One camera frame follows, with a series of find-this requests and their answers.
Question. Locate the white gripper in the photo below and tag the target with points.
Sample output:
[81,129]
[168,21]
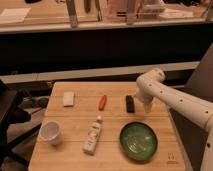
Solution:
[148,107]

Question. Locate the black eraser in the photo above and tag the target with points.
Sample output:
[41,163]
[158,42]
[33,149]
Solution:
[130,104]

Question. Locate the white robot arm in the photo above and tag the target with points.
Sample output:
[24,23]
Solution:
[197,110]

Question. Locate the white sponge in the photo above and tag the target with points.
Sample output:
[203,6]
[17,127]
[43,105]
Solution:
[68,99]

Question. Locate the green glass bowl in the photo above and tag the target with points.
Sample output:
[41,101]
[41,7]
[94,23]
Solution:
[138,141]

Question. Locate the orange carrot toy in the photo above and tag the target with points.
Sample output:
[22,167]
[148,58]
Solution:
[102,102]

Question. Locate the white plastic bottle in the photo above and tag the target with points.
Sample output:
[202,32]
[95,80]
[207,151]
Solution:
[93,135]

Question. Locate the white paper cup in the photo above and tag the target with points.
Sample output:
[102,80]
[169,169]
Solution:
[50,132]

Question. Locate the black office chair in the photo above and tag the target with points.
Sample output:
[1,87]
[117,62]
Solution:
[11,113]

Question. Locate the white paper sheet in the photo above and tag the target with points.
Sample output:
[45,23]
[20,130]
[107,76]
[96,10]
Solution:
[14,15]

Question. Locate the metal frame post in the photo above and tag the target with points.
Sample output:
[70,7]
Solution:
[72,13]
[130,12]

